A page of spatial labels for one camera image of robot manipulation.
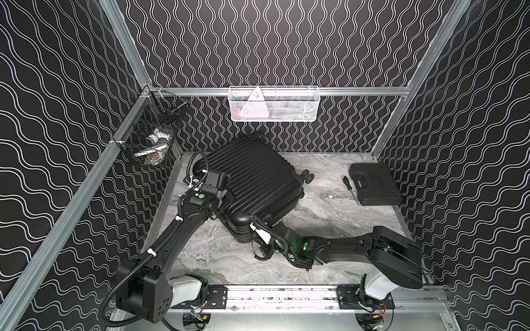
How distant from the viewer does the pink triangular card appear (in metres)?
0.90

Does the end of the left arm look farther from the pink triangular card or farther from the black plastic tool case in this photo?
the black plastic tool case

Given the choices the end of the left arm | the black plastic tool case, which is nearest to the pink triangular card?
the end of the left arm

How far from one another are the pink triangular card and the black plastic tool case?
1.86ft

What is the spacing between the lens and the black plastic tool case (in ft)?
3.23
